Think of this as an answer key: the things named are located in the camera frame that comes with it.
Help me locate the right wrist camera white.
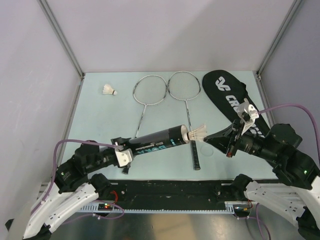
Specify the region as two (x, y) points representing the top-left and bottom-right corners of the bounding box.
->
(236, 98), (259, 135)

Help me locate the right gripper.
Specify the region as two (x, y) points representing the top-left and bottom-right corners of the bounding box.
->
(202, 117), (279, 162)

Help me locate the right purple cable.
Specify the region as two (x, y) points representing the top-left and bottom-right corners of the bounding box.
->
(257, 103), (320, 176)

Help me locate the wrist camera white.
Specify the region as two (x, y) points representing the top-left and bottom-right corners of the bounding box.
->
(115, 148), (134, 168)
(236, 98), (259, 135)

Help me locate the right aluminium frame post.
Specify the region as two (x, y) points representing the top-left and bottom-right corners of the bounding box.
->
(256, 0), (306, 79)

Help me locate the white badminton racket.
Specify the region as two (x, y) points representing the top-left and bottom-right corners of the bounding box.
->
(167, 71), (202, 171)
(132, 74), (168, 138)

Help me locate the clear tube lid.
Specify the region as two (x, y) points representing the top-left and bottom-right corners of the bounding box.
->
(200, 145), (214, 157)

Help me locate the right white badminton racket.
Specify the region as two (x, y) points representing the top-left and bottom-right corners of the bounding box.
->
(167, 71), (202, 171)

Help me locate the black shuttlecock tube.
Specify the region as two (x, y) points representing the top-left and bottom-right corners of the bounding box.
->
(124, 124), (190, 156)

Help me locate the black racket bag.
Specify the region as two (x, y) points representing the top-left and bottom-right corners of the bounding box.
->
(202, 69), (257, 122)

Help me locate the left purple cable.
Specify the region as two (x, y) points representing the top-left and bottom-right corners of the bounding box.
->
(29, 139), (118, 226)

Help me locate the left aluminium frame post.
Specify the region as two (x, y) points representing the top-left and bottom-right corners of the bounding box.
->
(37, 0), (85, 80)

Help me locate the white shuttlecock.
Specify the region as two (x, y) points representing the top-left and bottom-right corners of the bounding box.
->
(102, 84), (118, 96)
(182, 124), (207, 142)

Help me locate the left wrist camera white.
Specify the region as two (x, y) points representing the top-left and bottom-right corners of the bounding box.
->
(115, 148), (134, 168)

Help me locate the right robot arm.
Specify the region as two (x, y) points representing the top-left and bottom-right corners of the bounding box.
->
(204, 120), (320, 240)

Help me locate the aluminium frame post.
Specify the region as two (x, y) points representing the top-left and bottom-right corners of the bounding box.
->
(256, 0), (306, 79)
(37, 0), (85, 80)

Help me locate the purple cable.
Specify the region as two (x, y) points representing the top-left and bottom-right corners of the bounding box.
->
(29, 139), (118, 226)
(257, 103), (320, 176)

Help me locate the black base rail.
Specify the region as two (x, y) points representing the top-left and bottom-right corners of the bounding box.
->
(110, 180), (248, 210)

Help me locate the left white badminton racket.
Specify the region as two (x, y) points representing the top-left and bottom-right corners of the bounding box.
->
(132, 74), (168, 138)

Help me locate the grey cable duct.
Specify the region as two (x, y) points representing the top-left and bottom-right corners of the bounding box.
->
(76, 201), (253, 214)

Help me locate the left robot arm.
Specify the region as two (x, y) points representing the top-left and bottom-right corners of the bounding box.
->
(5, 137), (134, 240)

